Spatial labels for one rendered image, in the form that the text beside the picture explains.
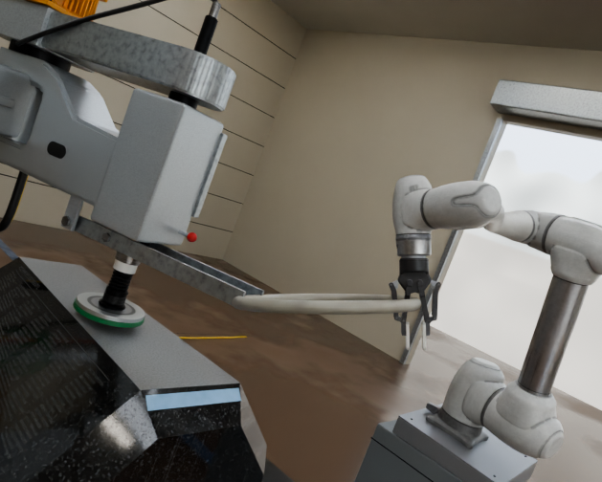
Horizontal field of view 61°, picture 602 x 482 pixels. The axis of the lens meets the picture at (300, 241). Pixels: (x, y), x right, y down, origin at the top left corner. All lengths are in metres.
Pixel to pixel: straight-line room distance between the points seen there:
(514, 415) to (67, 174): 1.59
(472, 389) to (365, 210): 5.30
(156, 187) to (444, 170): 5.37
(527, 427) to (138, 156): 1.43
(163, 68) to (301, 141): 6.53
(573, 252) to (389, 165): 5.47
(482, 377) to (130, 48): 1.55
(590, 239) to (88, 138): 1.51
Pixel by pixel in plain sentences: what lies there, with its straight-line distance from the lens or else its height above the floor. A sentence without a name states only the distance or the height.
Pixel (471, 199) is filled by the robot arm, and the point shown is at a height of 1.58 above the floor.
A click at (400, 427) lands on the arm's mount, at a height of 0.83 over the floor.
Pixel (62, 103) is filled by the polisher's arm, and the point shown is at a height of 1.47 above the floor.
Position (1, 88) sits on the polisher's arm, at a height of 1.44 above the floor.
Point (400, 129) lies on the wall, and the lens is 7.10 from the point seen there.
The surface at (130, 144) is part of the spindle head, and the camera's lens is 1.61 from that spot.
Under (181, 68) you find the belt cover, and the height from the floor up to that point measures 1.68.
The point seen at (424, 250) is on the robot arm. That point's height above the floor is 1.44.
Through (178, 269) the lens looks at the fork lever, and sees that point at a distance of 1.51.
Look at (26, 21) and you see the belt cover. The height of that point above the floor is 1.68.
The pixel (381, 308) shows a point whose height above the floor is 1.29.
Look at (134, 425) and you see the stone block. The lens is 1.39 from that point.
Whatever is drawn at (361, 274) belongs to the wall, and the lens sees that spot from 6.88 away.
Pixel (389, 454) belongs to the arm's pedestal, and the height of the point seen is 0.73.
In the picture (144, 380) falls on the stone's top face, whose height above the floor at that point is 0.87.
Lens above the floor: 1.46
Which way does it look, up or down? 5 degrees down
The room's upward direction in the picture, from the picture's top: 21 degrees clockwise
